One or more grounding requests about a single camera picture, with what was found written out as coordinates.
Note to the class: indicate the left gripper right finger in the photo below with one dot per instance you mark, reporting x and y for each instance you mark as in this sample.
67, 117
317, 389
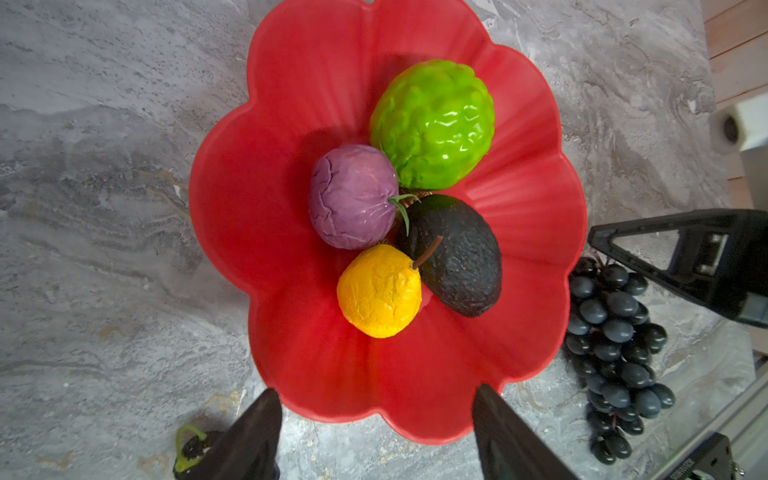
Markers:
507, 447

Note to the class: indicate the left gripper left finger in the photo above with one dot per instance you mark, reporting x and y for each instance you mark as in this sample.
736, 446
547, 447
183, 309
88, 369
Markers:
248, 449

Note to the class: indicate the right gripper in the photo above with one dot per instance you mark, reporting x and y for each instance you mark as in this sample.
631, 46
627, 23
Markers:
715, 258

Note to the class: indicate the black grape bunch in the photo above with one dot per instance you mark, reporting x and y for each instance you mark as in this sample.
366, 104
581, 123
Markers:
611, 340

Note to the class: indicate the dark avocado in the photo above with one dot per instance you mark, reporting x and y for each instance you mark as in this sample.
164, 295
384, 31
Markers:
465, 271

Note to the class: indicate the yellow lemon fruit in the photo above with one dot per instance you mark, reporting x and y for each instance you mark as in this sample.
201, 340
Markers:
380, 292

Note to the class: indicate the purple round fruit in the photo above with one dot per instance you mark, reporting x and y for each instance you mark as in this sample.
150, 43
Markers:
349, 196

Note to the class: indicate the green bumpy custard apple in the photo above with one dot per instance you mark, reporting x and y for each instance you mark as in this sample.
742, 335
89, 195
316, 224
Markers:
435, 122

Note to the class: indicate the red flower-shaped fruit bowl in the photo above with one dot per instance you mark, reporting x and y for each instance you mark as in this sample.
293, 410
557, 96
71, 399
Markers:
315, 70

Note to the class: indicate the black mulberries pair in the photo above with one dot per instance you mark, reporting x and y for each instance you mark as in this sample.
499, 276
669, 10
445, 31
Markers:
192, 445

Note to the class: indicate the aluminium front rail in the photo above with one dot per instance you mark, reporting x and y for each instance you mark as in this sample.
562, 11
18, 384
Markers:
744, 422

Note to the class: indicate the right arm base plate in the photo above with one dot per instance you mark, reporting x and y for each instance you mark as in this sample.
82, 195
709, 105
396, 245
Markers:
712, 460

